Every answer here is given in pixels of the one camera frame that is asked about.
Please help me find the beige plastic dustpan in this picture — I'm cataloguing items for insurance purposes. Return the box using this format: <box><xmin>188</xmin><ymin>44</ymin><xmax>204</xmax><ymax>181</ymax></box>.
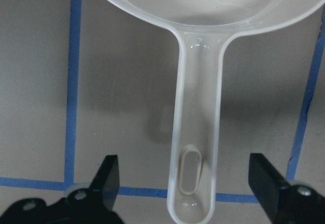
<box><xmin>107</xmin><ymin>0</ymin><xmax>324</xmax><ymax>223</ymax></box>

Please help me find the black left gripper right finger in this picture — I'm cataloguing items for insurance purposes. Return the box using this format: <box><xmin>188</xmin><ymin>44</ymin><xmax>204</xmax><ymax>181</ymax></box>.
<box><xmin>248</xmin><ymin>153</ymin><xmax>290</xmax><ymax>213</ymax></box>

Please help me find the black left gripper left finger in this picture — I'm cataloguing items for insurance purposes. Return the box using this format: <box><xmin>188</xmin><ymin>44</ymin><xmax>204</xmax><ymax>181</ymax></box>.
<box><xmin>89</xmin><ymin>155</ymin><xmax>119</xmax><ymax>211</ymax></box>

